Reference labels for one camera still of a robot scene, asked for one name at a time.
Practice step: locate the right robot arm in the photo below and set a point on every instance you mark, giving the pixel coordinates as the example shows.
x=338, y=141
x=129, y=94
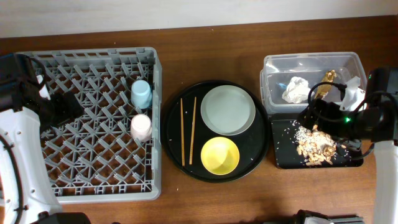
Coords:
x=372, y=117

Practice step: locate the black rectangular tray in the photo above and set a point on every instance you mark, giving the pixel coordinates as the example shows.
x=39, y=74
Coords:
x=284, y=130

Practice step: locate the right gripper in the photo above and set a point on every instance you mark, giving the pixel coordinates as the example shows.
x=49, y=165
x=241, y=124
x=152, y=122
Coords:
x=315, y=113

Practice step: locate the light blue cup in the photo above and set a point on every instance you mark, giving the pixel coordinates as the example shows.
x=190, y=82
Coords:
x=141, y=94

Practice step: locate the pink cup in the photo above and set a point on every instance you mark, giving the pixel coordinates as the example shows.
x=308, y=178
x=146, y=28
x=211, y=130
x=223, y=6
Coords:
x=141, y=127

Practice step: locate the clear plastic bin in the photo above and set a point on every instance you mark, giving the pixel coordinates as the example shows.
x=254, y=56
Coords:
x=279, y=69

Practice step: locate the grey dishwasher rack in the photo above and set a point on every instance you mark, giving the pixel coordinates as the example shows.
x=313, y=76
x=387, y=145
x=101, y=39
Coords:
x=94, y=158

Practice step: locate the food scraps pile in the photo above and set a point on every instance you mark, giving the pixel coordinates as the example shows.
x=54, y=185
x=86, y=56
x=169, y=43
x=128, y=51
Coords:
x=316, y=147

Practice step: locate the gold foil wrapper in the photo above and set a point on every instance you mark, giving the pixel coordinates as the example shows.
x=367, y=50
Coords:
x=323, y=89

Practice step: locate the wooden chopstick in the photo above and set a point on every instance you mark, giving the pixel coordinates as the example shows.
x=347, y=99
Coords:
x=182, y=132
x=193, y=131

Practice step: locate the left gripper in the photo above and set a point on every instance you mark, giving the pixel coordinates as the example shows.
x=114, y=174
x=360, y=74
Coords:
x=63, y=107

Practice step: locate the white tissue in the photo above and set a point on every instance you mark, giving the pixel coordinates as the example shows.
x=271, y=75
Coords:
x=296, y=91

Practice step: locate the round black tray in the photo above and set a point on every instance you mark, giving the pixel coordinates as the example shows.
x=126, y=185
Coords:
x=253, y=144

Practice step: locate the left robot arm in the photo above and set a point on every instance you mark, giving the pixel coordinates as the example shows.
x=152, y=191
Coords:
x=28, y=109

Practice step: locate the yellow bowl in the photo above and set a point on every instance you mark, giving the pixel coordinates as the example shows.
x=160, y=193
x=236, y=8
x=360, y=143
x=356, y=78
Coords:
x=220, y=156

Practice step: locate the grey round plate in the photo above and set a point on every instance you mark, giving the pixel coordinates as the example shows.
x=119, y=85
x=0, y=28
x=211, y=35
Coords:
x=228, y=110

